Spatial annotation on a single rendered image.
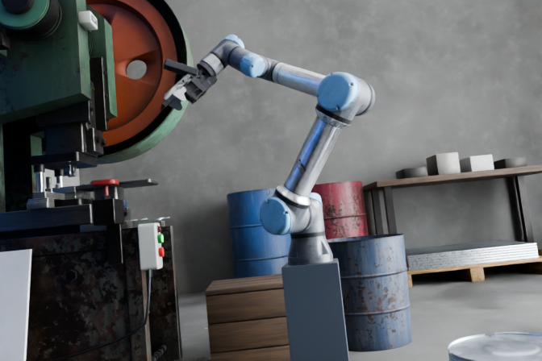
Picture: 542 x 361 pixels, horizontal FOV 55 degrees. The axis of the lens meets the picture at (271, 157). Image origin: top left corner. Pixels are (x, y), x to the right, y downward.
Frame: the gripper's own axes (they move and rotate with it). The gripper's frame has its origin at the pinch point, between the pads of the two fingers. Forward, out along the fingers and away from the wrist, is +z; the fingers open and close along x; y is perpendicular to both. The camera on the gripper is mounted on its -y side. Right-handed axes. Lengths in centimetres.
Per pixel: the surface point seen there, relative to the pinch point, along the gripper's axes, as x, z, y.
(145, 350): -12, 57, 50
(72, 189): 12.9, 39.0, -0.7
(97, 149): 16.5, 23.4, -5.3
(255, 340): 36, 33, 88
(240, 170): 327, -82, 57
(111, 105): 30.1, 6.9, -16.0
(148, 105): 47.7, -6.5, -9.4
